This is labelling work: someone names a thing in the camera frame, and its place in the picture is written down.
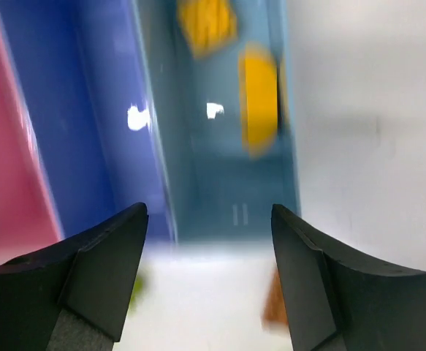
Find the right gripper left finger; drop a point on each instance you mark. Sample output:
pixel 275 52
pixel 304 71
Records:
pixel 73 295

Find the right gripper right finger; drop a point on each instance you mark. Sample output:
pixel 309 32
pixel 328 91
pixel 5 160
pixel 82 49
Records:
pixel 339 298

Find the brown orange lego brick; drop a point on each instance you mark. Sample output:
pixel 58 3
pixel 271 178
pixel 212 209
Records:
pixel 274 313

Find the small lime lego brick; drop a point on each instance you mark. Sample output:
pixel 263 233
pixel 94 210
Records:
pixel 141 285

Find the yellow lego brick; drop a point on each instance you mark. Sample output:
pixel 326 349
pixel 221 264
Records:
pixel 263 101
pixel 207 25

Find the light blue bin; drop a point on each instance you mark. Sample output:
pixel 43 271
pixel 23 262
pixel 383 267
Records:
pixel 215 191

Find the dark blue bin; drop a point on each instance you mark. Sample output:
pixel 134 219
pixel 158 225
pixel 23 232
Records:
pixel 80 72

